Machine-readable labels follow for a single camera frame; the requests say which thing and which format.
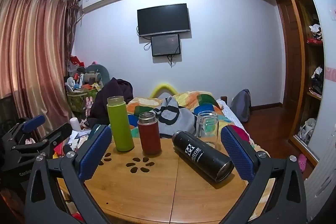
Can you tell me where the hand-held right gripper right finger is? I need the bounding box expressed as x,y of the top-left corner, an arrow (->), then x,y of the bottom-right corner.
220,125 -> 308,224

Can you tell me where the pink clog shoe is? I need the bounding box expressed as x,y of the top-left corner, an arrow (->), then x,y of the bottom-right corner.
298,153 -> 308,172

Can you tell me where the black cup with white print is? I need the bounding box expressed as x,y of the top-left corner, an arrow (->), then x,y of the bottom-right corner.
172,131 -> 235,183

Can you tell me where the colourful patterned blanket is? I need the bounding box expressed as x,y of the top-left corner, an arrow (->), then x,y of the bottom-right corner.
126,91 -> 253,147

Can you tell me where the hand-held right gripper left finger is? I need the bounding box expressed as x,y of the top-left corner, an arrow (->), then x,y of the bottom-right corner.
24,124 -> 113,224

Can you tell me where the white sliding wardrobe door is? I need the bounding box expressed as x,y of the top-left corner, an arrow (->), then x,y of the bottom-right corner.
291,0 -> 336,224

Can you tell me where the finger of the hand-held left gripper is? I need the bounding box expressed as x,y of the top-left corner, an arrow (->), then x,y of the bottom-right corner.
12,123 -> 73,151
0,114 -> 46,147

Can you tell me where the green basket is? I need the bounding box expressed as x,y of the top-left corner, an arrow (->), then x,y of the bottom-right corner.
66,90 -> 99,113

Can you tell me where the green cup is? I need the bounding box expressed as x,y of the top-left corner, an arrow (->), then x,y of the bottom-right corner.
106,96 -> 135,152

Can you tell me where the pink striped curtain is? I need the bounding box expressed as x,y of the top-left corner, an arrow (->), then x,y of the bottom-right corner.
0,0 -> 80,140

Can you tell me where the dark coat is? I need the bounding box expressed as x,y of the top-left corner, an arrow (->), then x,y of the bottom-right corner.
89,77 -> 134,130

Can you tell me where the red bag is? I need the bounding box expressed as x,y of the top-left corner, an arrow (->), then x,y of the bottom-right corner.
69,55 -> 85,68

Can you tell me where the black wall television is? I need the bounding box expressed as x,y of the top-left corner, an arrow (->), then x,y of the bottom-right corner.
137,3 -> 192,38

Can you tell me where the pink bunny toy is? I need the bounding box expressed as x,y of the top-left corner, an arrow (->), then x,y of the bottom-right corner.
85,96 -> 95,115

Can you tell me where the grey backpack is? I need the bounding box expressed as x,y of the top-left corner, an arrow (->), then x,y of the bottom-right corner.
229,89 -> 252,124

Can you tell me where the red cup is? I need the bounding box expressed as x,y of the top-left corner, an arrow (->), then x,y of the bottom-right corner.
137,112 -> 162,155

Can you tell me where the grey black sweater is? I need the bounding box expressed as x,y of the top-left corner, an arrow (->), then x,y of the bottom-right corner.
152,95 -> 197,139

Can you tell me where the green plush toy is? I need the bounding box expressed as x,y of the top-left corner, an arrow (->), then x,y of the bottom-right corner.
83,64 -> 110,86

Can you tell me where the wooden wardrobe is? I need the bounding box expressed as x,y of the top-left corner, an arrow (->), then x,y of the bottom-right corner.
237,0 -> 326,169

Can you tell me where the yellow foam arch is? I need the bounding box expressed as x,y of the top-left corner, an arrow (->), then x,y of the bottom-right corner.
149,83 -> 178,99

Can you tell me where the small black monitor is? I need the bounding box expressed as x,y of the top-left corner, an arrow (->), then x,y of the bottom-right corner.
150,33 -> 182,57

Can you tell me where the wooden door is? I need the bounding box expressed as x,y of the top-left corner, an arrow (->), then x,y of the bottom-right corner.
275,0 -> 303,141

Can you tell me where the clear glass cup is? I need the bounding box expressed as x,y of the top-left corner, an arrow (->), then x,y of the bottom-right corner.
196,111 -> 220,147

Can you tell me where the white bottle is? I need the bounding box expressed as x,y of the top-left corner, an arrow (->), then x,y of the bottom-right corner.
70,117 -> 81,132

